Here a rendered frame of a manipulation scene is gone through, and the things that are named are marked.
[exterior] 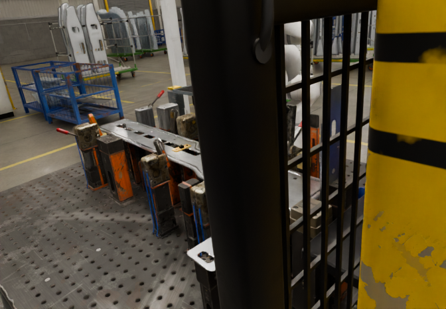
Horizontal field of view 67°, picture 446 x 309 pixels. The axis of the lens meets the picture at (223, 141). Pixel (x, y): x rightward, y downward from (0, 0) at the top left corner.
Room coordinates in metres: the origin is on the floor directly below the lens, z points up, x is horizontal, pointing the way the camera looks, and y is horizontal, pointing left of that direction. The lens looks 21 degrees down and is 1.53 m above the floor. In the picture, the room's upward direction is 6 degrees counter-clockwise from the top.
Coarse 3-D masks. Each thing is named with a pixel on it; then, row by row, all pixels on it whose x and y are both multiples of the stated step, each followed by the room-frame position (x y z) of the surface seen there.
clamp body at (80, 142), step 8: (80, 128) 1.64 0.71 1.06; (88, 128) 1.66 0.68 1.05; (96, 128) 1.69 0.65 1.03; (80, 136) 1.63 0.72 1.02; (88, 136) 1.66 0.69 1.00; (96, 136) 1.68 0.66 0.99; (80, 144) 1.63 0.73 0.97; (88, 144) 1.65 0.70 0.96; (96, 144) 1.67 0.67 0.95; (88, 152) 1.65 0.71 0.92; (96, 152) 1.67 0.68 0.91; (88, 160) 1.64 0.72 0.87; (96, 160) 1.66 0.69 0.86; (88, 168) 1.64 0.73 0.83; (96, 168) 1.66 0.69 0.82; (88, 176) 1.66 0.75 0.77; (96, 176) 1.65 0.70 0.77; (104, 176) 1.67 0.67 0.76; (88, 184) 1.68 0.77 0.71; (96, 184) 1.65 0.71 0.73; (104, 184) 1.66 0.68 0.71
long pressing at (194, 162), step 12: (120, 120) 1.92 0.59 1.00; (108, 132) 1.72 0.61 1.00; (120, 132) 1.68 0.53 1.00; (132, 132) 1.66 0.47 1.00; (144, 132) 1.64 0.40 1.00; (156, 132) 1.62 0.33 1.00; (168, 132) 1.59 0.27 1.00; (132, 144) 1.51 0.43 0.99; (144, 144) 1.46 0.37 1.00; (180, 144) 1.42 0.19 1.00; (192, 144) 1.40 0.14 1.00; (168, 156) 1.29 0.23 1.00; (180, 156) 1.27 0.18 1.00; (192, 156) 1.25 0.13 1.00; (192, 168) 1.15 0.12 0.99; (288, 180) 0.97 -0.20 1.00; (300, 180) 0.96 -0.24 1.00; (312, 180) 0.96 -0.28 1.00; (300, 192) 0.89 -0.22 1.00; (312, 192) 0.88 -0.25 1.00
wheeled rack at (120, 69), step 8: (48, 24) 9.66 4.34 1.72; (104, 24) 10.11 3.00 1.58; (112, 24) 10.93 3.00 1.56; (128, 24) 10.25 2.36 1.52; (64, 32) 8.99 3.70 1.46; (120, 64) 10.91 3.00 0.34; (96, 72) 9.77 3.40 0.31; (104, 72) 9.70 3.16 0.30; (120, 72) 9.85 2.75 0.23; (72, 80) 9.08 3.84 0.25
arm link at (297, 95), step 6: (294, 78) 1.58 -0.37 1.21; (300, 78) 1.57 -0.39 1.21; (312, 84) 1.53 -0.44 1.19; (318, 84) 1.53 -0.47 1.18; (300, 90) 1.54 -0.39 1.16; (312, 90) 1.52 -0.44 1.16; (318, 90) 1.52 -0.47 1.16; (294, 96) 1.56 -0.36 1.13; (300, 96) 1.55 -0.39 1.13; (312, 96) 1.52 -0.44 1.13; (318, 96) 1.53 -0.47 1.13; (312, 102) 1.53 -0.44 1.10; (300, 108) 1.54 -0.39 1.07; (300, 114) 1.55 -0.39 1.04; (300, 120) 1.55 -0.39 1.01
